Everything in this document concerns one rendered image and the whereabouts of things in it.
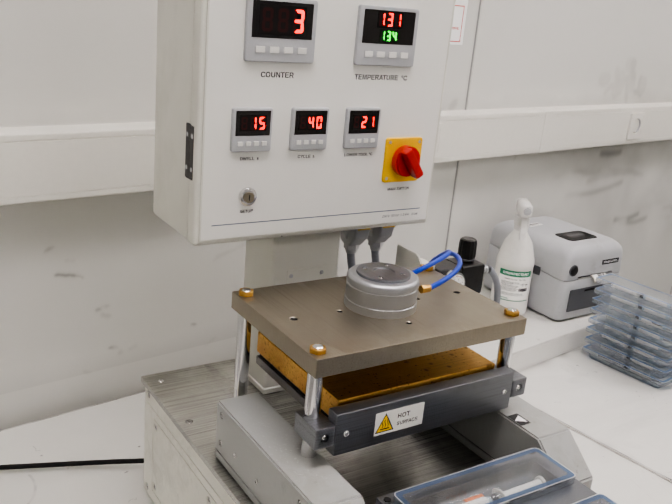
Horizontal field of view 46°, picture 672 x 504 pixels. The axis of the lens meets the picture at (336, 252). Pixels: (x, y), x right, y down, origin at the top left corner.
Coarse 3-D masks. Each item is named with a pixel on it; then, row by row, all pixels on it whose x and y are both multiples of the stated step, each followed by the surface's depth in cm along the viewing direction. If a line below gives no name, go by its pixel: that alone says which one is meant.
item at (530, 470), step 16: (496, 464) 77; (512, 464) 78; (528, 464) 78; (544, 464) 78; (560, 464) 78; (448, 480) 74; (464, 480) 74; (480, 480) 75; (496, 480) 75; (512, 480) 75; (528, 480) 75; (544, 480) 76; (560, 480) 76; (400, 496) 71; (416, 496) 71; (432, 496) 72; (448, 496) 72; (464, 496) 72; (480, 496) 72; (496, 496) 72; (512, 496) 73
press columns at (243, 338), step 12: (240, 324) 86; (240, 336) 86; (240, 348) 86; (504, 348) 87; (240, 360) 87; (504, 360) 88; (240, 372) 87; (240, 384) 88; (312, 384) 74; (312, 396) 74; (312, 408) 75; (312, 456) 76
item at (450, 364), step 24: (264, 336) 88; (264, 360) 89; (288, 360) 83; (408, 360) 85; (432, 360) 86; (456, 360) 86; (480, 360) 87; (288, 384) 84; (336, 384) 79; (360, 384) 79; (384, 384) 79; (408, 384) 80
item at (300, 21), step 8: (264, 8) 81; (272, 8) 82; (280, 8) 82; (288, 8) 83; (296, 8) 83; (304, 8) 84; (264, 16) 81; (272, 16) 82; (280, 16) 82; (288, 16) 83; (296, 16) 83; (304, 16) 84; (264, 24) 82; (272, 24) 82; (280, 24) 83; (288, 24) 83; (296, 24) 84; (304, 24) 84; (264, 32) 82; (272, 32) 82; (280, 32) 83; (288, 32) 83; (296, 32) 84; (304, 32) 84
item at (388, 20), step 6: (384, 12) 89; (390, 12) 90; (396, 12) 90; (402, 12) 90; (378, 18) 89; (384, 18) 89; (390, 18) 90; (396, 18) 90; (402, 18) 91; (378, 24) 89; (384, 24) 90; (390, 24) 90; (396, 24) 90
